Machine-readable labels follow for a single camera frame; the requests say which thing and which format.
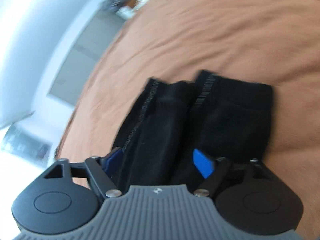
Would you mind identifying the grey wardrobe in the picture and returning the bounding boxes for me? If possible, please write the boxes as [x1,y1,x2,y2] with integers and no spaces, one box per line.
[49,10,125,106]

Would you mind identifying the black pants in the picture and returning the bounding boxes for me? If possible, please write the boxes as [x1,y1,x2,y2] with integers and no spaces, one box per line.
[112,70,273,192]

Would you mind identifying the orange bed blanket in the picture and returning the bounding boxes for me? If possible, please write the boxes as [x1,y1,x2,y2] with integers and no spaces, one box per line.
[57,0,319,239]

